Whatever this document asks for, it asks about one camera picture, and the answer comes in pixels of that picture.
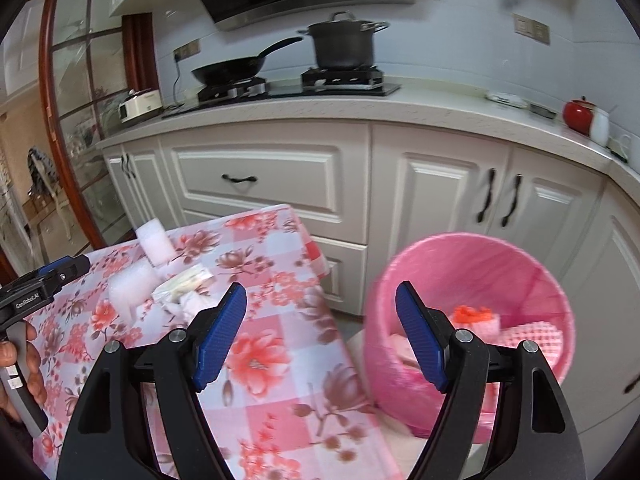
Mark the white packet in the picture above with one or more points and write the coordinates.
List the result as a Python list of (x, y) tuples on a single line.
[(506, 98)]

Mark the wooden glass door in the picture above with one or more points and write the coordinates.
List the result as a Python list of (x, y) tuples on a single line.
[(140, 50)]

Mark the white bin with pink liner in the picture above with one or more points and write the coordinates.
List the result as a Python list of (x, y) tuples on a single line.
[(500, 270)]

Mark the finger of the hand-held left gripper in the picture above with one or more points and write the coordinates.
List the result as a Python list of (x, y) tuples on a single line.
[(65, 265)]

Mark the black stock pot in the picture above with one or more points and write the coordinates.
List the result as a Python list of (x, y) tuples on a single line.
[(345, 47)]

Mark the white crumpled tissue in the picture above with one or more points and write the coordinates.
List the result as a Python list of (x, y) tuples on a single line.
[(192, 305)]

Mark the white foam block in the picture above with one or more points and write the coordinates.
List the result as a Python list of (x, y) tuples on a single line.
[(155, 242), (130, 287)]

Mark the black frying pan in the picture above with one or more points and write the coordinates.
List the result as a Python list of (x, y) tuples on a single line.
[(227, 71)]

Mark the red jar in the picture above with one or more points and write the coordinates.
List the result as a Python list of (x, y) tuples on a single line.
[(579, 116)]

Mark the person's left hand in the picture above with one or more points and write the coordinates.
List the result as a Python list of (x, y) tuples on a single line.
[(34, 365)]

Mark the white mug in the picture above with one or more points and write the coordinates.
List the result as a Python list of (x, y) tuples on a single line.
[(622, 145)]

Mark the beige wall socket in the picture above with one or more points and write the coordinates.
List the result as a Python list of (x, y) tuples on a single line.
[(531, 27)]

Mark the pink floral tablecloth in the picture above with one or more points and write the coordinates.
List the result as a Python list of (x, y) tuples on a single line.
[(280, 270)]

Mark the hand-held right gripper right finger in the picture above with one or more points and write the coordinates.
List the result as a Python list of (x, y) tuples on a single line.
[(417, 332)]

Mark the small grey dish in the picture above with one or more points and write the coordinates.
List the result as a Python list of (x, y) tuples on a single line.
[(542, 110)]

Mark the white base cabinet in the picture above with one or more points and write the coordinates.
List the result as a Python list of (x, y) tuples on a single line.
[(425, 185)]

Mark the spotted cloth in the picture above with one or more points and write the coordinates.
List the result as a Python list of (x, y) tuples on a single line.
[(42, 170)]

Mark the white jar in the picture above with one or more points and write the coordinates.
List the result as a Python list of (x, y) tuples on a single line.
[(600, 130)]

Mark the black gas stove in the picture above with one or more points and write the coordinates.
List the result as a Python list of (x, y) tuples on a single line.
[(345, 80)]

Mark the clear plastic wrapper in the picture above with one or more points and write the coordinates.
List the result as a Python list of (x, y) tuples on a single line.
[(182, 280)]

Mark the white kitchen appliance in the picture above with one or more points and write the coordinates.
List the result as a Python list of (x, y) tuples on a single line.
[(142, 107)]

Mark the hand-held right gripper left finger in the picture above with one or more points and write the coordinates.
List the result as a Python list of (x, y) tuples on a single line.
[(222, 332)]

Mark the dark wall socket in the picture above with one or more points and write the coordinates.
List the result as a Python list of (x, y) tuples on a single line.
[(187, 50)]

